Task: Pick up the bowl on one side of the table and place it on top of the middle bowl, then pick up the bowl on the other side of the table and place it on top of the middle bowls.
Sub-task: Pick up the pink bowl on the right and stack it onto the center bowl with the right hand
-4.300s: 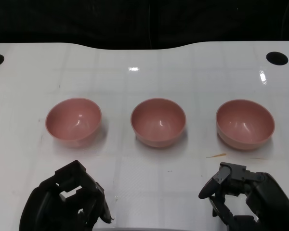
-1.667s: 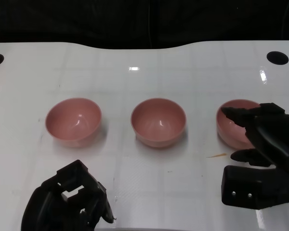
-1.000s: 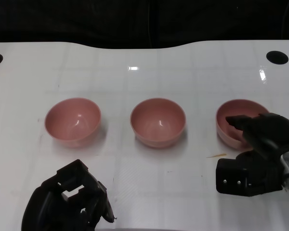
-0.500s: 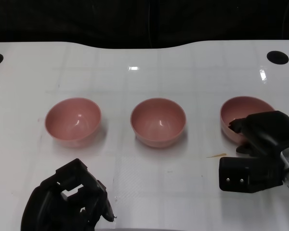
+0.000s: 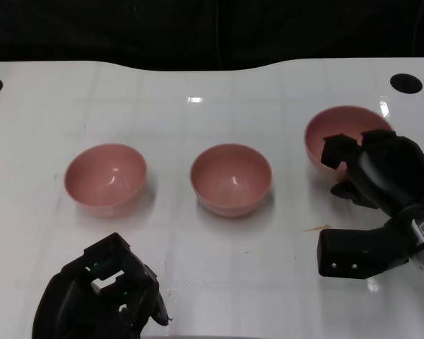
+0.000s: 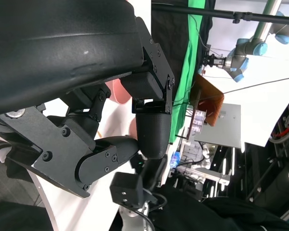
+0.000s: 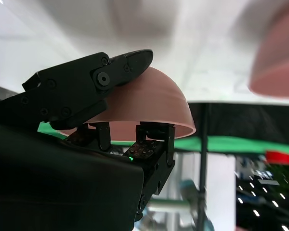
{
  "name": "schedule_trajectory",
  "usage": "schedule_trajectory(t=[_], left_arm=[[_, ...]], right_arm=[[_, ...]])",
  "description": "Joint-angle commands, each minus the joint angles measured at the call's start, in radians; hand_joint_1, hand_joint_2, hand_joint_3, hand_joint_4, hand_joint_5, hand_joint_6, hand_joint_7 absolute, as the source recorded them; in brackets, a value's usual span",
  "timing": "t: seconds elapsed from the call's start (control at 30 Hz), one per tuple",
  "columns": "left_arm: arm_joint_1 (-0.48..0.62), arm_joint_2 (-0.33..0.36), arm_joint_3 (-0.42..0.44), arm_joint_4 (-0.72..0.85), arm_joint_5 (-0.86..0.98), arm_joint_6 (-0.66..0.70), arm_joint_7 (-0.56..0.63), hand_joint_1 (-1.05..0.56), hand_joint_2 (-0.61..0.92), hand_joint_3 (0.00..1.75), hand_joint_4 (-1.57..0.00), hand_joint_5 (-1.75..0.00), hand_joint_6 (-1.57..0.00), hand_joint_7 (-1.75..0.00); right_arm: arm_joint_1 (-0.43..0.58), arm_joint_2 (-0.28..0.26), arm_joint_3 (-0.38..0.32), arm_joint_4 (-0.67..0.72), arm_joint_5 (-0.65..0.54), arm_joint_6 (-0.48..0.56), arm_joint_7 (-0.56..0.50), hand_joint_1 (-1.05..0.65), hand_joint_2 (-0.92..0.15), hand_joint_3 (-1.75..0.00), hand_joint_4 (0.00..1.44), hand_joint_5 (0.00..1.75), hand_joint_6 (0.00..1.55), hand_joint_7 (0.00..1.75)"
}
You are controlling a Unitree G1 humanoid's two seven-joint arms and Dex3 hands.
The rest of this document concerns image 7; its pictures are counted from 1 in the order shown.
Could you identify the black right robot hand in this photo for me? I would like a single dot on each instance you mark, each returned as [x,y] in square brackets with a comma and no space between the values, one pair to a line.
[50,173]

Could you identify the pink plastic bowl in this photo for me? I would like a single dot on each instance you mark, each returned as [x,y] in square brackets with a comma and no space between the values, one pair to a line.
[154,101]
[279,60]

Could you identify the black vertical pole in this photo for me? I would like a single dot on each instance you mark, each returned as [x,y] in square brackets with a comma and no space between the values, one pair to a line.
[203,173]

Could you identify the green band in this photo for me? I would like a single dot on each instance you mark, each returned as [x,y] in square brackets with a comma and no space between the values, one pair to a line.
[231,144]

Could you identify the black curtain backdrop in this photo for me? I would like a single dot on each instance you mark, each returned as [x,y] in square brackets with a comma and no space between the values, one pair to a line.
[250,120]

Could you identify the red blurry object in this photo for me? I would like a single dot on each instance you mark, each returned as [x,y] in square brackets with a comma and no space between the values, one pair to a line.
[280,157]

